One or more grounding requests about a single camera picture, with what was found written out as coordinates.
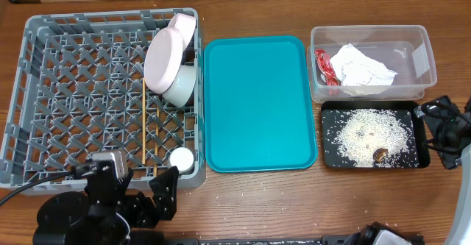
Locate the white paper cup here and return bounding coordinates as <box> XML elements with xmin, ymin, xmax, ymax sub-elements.
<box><xmin>168</xmin><ymin>147</ymin><xmax>194</xmax><ymax>174</ymax></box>

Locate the brown food scrap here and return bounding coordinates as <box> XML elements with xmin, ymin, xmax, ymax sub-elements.
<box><xmin>372</xmin><ymin>148</ymin><xmax>389</xmax><ymax>163</ymax></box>

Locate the grey-white round bowl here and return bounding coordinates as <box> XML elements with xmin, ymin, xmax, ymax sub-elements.
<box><xmin>163</xmin><ymin>65</ymin><xmax>196</xmax><ymax>107</ymax></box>

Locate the rice pile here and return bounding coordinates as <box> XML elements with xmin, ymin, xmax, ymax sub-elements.
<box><xmin>334</xmin><ymin>109</ymin><xmax>411</xmax><ymax>168</ymax></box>

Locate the white napkin waste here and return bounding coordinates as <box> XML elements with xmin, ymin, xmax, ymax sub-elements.
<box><xmin>330</xmin><ymin>43</ymin><xmax>398</xmax><ymax>96</ymax></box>

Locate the large white round plate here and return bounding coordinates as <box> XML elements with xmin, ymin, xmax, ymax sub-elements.
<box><xmin>144</xmin><ymin>27</ymin><xmax>183</xmax><ymax>94</ymax></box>

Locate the red snack wrapper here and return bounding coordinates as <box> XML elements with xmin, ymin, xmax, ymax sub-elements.
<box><xmin>314</xmin><ymin>49</ymin><xmax>340</xmax><ymax>86</ymax></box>

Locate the pink round bowl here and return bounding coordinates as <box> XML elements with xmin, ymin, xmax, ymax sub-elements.
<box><xmin>168</xmin><ymin>13</ymin><xmax>196</xmax><ymax>49</ymax></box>

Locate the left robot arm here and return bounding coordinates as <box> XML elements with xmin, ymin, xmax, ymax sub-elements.
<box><xmin>32</xmin><ymin>163</ymin><xmax>179</xmax><ymax>244</ymax></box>

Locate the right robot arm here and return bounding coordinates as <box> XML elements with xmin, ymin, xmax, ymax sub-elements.
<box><xmin>414</xmin><ymin>96</ymin><xmax>470</xmax><ymax>245</ymax></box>

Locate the black rectangular waste tray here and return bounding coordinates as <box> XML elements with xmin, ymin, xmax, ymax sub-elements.
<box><xmin>321</xmin><ymin>101</ymin><xmax>431</xmax><ymax>168</ymax></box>

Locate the clear plastic waste bin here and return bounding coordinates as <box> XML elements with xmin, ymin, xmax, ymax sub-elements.
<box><xmin>308</xmin><ymin>25</ymin><xmax>437</xmax><ymax>103</ymax></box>

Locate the teal plastic serving tray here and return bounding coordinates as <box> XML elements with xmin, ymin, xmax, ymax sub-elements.
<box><xmin>203</xmin><ymin>35</ymin><xmax>317</xmax><ymax>173</ymax></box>

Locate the grey plastic dish rack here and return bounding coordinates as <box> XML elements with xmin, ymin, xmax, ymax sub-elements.
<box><xmin>1</xmin><ymin>8</ymin><xmax>206</xmax><ymax>195</ymax></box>

